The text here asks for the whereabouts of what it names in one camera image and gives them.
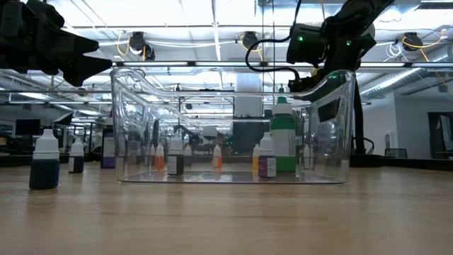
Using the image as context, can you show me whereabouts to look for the large blue food coloring bottle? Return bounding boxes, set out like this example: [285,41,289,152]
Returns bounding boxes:
[28,128,61,191]

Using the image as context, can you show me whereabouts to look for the thin black vertical pole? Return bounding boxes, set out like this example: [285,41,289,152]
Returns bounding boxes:
[260,0,265,118]
[271,0,276,91]

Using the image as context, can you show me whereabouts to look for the small black food coloring bottle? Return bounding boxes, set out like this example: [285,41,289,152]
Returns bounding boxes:
[166,136,185,177]

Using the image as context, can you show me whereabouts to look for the clear plastic bin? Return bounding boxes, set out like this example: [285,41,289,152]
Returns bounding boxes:
[110,67,357,185]

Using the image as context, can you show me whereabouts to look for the small yellow food coloring bottle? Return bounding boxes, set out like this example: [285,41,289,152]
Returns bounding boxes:
[251,143,261,171]

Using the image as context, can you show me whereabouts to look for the black aluminium rig frame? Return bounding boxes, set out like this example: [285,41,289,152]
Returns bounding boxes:
[0,152,453,173]

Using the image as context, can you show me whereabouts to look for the grey horizontal pipe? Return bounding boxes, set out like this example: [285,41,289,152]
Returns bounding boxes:
[0,88,372,96]

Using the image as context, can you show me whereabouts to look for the tilted black monitor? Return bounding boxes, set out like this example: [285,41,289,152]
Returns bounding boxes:
[52,112,74,127]

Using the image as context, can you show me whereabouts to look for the long linear ceiling light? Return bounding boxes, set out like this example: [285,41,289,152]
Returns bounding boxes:
[112,60,453,68]

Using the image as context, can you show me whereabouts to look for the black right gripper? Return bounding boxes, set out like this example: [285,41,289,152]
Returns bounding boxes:
[287,66,355,123]

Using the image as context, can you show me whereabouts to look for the large purple food coloring bottle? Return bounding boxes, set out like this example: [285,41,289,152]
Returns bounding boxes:
[100,106,123,169]

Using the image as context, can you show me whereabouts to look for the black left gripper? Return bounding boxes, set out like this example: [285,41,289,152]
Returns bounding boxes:
[13,0,113,87]

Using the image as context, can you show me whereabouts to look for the black ceiling cable reel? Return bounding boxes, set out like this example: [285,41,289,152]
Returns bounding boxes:
[127,30,147,56]
[241,30,260,52]
[403,31,424,52]

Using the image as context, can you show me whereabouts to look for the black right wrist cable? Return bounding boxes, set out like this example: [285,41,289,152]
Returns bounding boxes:
[246,0,302,81]

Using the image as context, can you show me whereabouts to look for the large green food coloring bottle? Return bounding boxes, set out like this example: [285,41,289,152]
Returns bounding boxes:
[270,95,297,174]

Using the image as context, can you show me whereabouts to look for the dark window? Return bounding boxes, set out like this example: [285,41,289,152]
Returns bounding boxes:
[427,111,453,160]

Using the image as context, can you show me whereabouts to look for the small red-orange food coloring bottle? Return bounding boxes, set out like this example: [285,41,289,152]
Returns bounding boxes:
[154,142,166,171]

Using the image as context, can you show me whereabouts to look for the small purple food coloring bottle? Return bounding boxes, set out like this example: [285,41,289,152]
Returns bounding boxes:
[258,131,277,179]

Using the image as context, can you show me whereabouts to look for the silver ceiling duct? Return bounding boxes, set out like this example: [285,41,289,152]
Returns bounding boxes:
[359,52,453,100]

